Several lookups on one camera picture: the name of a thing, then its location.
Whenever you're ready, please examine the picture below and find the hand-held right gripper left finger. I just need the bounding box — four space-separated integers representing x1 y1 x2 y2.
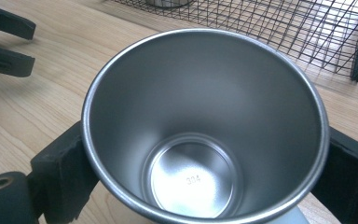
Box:
30 120 101 224

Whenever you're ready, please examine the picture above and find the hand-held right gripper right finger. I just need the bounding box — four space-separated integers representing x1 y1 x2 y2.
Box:
311 125 358 224

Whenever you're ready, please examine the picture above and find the white mug with steel inside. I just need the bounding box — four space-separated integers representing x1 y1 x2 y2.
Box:
80 27 331 224

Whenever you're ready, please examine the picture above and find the black wire basket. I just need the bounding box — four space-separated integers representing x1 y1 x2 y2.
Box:
111 0 358 84

